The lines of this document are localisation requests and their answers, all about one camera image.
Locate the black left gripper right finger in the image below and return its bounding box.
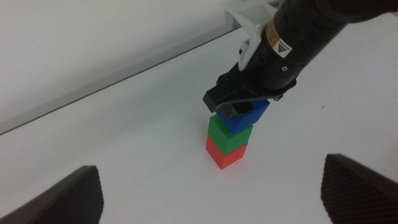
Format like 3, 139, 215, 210
320, 153, 398, 224

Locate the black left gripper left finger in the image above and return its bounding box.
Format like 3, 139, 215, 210
0, 165, 104, 224

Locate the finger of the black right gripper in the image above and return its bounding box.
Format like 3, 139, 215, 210
216, 101, 255, 121

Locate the blue cube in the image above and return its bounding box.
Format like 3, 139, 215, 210
216, 99, 271, 135

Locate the green cube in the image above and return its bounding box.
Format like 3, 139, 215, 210
207, 114, 254, 156

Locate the red cube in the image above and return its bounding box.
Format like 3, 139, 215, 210
205, 136, 249, 170

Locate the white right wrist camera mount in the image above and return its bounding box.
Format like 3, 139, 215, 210
220, 0, 279, 72

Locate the grey table edge rail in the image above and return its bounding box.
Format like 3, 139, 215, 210
0, 12, 243, 136

